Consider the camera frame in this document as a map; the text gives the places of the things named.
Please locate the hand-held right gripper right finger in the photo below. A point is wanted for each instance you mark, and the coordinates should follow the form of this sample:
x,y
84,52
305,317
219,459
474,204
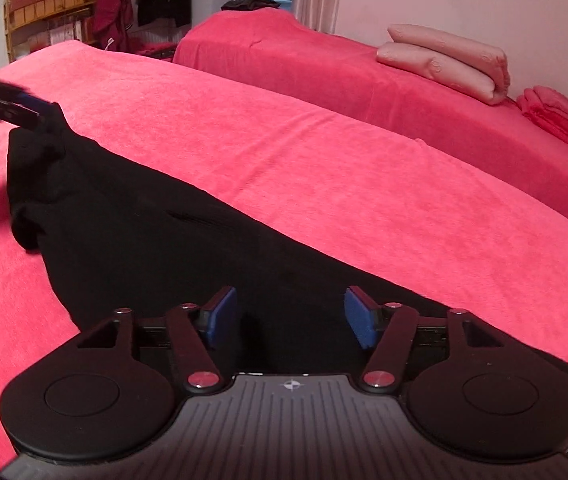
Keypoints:
x,y
359,317

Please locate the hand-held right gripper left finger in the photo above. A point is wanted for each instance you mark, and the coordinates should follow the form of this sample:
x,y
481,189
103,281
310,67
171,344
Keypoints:
x,y
221,317

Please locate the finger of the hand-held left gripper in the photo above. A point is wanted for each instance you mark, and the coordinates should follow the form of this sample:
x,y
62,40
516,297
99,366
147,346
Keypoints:
x,y
34,109

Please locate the black pants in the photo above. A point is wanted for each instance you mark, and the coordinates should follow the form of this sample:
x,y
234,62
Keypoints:
x,y
164,250

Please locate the wooden shelf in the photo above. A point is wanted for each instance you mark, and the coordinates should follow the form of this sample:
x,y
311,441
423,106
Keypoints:
x,y
29,35

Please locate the row of tan boxes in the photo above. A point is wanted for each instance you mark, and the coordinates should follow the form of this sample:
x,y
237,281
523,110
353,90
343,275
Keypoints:
x,y
49,4

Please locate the hanging clothes on rack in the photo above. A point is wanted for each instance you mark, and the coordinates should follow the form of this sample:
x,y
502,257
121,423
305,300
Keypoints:
x,y
114,10

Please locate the dark cloth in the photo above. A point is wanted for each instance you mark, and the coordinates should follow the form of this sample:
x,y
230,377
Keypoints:
x,y
249,4

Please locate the red blanket on narrow bed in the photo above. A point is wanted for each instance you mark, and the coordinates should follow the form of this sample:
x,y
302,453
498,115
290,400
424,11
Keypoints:
x,y
314,70

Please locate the folded pink pillows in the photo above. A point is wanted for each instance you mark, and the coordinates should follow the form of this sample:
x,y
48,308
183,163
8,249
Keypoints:
x,y
449,62

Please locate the stack of folded red towels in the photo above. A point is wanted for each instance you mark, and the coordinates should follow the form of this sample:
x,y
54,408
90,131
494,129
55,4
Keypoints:
x,y
556,115

